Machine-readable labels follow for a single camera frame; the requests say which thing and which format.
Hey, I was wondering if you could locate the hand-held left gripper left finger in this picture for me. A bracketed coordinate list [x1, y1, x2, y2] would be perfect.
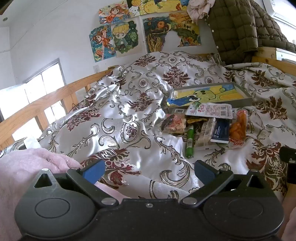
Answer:
[33, 159, 119, 208]

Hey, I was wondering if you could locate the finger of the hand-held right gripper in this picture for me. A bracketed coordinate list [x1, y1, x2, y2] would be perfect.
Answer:
[279, 146, 296, 164]

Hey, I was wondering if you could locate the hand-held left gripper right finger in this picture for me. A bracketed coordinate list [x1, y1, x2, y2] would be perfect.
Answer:
[180, 160, 269, 207]

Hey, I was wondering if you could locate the green sausage stick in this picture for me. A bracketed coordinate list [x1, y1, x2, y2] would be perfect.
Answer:
[186, 125, 196, 159]

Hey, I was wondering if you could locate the clear nut bar packet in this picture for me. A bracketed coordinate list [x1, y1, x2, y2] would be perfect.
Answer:
[194, 118, 217, 149]

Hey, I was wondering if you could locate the clear packet orange snack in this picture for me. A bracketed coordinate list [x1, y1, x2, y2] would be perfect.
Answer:
[228, 121, 246, 146]
[235, 109, 248, 124]

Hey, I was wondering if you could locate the yellow snack packet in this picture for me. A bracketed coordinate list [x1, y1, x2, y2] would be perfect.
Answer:
[186, 116, 208, 125]

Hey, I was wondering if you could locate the clear rice cracker packet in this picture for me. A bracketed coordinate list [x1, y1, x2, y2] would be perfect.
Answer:
[161, 113, 187, 134]

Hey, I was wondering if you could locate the white snack packet red label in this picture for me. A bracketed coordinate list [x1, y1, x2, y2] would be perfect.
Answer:
[185, 103, 233, 120]

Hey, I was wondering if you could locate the shallow grey box painted inside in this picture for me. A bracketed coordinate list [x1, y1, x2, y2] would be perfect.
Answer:
[167, 82, 253, 114]

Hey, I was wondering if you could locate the floral satin printed blanket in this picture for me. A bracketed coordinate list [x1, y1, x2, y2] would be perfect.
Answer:
[0, 51, 296, 202]

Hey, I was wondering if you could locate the pink fleece cloth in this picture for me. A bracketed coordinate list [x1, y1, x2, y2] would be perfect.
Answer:
[0, 148, 131, 241]
[282, 204, 296, 241]

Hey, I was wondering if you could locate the window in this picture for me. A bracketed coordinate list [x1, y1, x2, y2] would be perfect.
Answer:
[0, 59, 67, 142]

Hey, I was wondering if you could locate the wooden bed side board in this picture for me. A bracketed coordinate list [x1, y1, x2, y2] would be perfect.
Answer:
[252, 46, 296, 70]

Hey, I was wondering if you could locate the olive quilted jacket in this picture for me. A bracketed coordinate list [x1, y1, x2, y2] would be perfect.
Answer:
[205, 0, 296, 66]

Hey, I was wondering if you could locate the pale pink garment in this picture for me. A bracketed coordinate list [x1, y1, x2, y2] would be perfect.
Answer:
[187, 0, 216, 24]

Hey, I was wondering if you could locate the wooden bed guard rail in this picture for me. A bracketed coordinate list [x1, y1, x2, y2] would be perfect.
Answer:
[0, 67, 116, 151]

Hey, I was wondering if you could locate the girl on blue wall poster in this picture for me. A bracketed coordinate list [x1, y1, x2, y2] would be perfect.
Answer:
[89, 25, 116, 62]

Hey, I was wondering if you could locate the blond boy wall poster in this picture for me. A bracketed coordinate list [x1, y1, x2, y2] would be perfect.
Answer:
[111, 20, 139, 57]

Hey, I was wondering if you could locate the torn swirl painting wall poster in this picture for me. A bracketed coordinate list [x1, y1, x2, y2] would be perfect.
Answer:
[142, 11, 202, 53]

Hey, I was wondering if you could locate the orange-haired girl wall poster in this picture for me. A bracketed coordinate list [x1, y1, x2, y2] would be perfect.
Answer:
[99, 1, 130, 25]

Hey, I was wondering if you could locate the planets wall poster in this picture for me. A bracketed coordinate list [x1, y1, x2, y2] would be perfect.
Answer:
[128, 0, 145, 16]

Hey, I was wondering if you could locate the blue sea wall poster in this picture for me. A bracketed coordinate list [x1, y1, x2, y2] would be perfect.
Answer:
[140, 0, 188, 16]

